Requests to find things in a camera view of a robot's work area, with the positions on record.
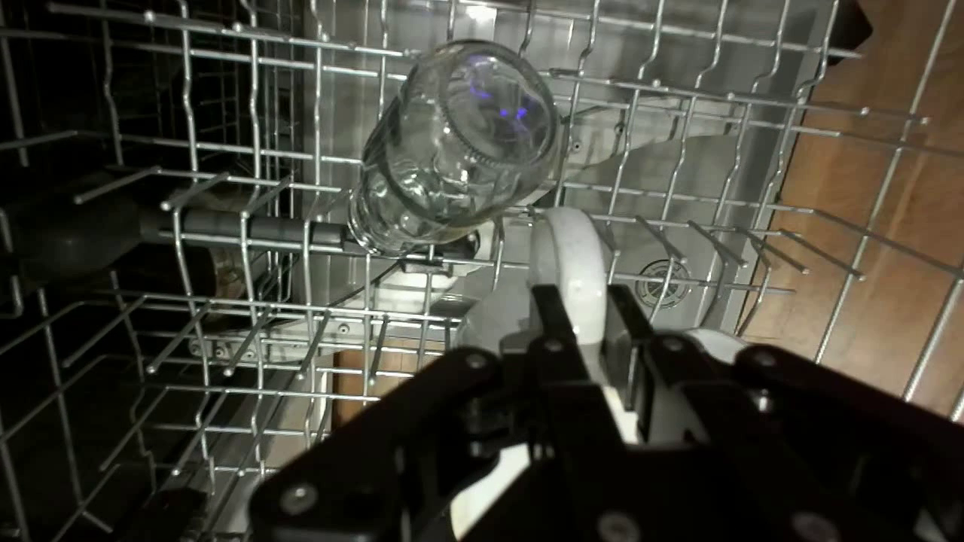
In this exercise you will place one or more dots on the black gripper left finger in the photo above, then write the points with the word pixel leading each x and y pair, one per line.
pixel 573 453

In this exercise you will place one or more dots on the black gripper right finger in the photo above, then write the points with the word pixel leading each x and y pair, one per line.
pixel 801 462

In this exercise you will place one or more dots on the white mug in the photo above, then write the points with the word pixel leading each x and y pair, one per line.
pixel 573 273

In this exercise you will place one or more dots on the stainless dishwasher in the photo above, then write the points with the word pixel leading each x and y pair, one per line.
pixel 693 168

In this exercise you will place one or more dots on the clear drinking glass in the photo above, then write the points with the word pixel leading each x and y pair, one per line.
pixel 454 138

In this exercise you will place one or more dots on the black bottle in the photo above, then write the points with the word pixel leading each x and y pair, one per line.
pixel 78 234

